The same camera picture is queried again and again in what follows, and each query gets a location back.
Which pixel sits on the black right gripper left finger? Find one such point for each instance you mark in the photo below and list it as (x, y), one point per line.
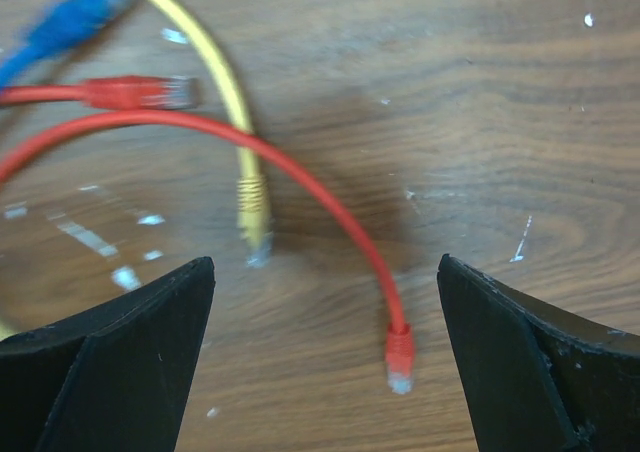
(115, 377)

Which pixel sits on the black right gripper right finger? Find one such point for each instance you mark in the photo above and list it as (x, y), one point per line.
(537, 377)

